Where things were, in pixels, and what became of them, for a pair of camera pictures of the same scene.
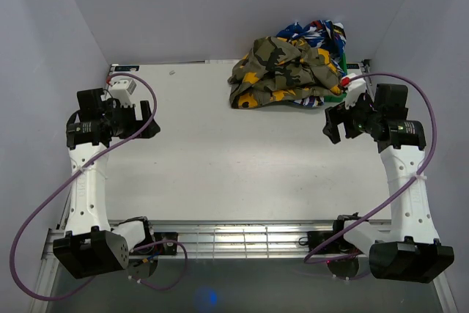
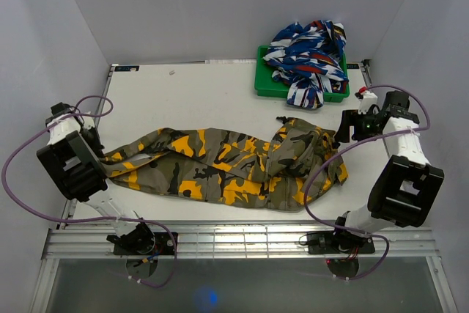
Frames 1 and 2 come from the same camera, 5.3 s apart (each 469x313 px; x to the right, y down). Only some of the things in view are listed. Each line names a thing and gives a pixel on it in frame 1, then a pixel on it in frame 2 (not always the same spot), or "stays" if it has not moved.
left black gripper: [116, 106] -> [97, 146]
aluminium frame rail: [222, 239] stays
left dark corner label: [127, 68] stays
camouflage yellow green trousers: [278, 69] -> [291, 164]
